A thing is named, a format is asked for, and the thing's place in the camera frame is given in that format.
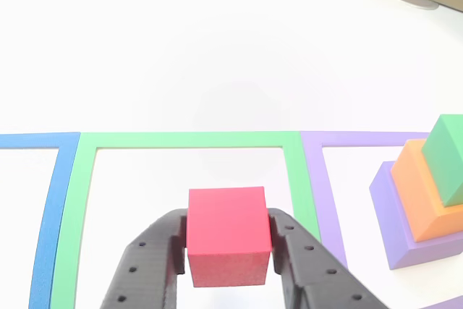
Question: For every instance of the small red cube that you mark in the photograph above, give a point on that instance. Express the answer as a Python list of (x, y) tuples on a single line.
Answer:
[(228, 225)]

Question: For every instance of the green cube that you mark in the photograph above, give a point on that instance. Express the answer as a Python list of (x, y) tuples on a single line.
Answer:
[(446, 157)]

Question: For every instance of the large purple cube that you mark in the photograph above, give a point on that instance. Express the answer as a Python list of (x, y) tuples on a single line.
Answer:
[(387, 215)]

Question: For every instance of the orange cube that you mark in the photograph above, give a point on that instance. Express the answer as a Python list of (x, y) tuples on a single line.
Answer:
[(416, 189)]

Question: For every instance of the blue square frame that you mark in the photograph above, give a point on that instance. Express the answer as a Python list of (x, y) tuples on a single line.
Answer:
[(50, 215)]

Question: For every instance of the purple square frame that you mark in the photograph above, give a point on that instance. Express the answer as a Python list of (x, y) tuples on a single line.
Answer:
[(314, 164)]

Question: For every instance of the green square frame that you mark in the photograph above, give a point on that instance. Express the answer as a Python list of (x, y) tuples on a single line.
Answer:
[(181, 139)]

